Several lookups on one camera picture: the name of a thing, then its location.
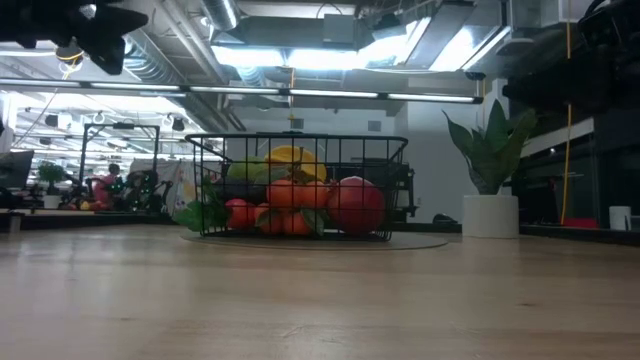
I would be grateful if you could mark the round grey mat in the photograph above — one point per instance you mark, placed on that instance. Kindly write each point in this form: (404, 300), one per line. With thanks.
(410, 242)

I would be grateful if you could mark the white ceiling box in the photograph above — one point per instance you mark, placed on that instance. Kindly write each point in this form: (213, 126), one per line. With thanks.
(545, 12)

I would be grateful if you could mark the dark monitor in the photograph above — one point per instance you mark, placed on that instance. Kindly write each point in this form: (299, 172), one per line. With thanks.
(15, 170)

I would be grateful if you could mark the grey ceiling unit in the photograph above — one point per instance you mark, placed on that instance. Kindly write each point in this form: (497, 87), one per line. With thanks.
(340, 30)

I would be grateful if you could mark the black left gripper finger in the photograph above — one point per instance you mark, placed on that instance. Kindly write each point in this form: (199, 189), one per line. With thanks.
(122, 21)
(111, 55)

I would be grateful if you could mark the person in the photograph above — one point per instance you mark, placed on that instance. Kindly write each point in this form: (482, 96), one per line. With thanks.
(106, 187)

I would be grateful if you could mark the small potted plant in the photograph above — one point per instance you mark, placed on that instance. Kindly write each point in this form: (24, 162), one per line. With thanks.
(51, 182)

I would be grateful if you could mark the tall green leafy plant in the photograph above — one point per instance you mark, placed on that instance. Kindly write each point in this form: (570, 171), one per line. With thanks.
(492, 155)

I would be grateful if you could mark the small black floor object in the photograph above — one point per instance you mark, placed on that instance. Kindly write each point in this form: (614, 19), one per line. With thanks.
(445, 219)

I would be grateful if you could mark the orange tangerine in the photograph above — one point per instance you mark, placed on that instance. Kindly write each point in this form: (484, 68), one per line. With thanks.
(297, 225)
(269, 220)
(283, 195)
(315, 194)

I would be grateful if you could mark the white printed banner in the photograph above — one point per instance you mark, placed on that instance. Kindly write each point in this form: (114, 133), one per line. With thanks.
(177, 175)

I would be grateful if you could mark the silver ceiling duct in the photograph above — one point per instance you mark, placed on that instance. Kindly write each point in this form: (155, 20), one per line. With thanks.
(220, 12)

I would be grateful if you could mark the red box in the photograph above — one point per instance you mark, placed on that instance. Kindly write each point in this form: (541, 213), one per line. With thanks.
(580, 223)

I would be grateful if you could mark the green pear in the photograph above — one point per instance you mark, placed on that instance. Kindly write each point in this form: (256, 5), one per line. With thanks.
(245, 169)

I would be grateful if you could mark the overhead LED light bar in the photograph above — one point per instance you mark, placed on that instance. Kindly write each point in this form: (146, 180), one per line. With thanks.
(240, 90)

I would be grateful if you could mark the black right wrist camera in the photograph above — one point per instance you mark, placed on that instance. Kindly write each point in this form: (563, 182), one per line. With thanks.
(612, 22)

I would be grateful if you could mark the black metal frame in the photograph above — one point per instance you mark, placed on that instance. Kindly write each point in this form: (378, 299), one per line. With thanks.
(120, 127)

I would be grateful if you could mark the hanging black ceiling device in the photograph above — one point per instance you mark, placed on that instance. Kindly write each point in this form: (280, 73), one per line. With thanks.
(70, 54)

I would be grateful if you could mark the green leafy vegetable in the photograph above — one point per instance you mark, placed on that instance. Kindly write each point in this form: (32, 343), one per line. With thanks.
(197, 217)

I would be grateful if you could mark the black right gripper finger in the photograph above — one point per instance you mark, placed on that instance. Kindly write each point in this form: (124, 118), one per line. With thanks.
(565, 90)

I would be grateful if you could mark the black background robot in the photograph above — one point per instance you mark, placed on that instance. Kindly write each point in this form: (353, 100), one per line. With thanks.
(147, 192)

